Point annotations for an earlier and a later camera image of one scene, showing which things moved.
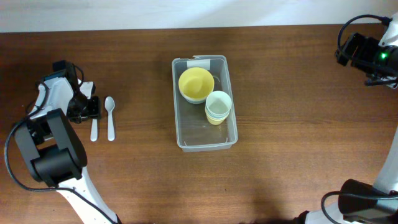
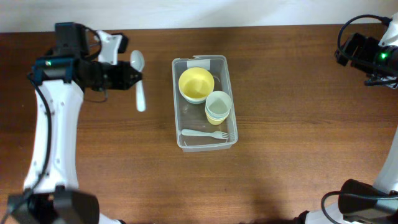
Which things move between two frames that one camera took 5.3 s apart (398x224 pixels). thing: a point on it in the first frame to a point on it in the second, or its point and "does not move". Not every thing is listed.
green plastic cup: (218, 116) does not move
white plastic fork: (94, 130) to (215, 134)
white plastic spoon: (109, 103) to (137, 58)
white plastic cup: (218, 102) does not move
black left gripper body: (80, 107) to (108, 76)
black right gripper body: (369, 50) does not move
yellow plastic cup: (215, 122) does not move
